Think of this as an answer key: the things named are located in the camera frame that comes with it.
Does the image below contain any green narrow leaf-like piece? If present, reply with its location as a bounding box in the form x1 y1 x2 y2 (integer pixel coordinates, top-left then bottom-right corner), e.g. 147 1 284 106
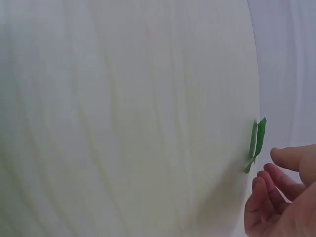
243 117 268 174

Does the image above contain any person's right hand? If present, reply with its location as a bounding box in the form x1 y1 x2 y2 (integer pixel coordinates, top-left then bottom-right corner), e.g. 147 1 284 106
243 144 316 237

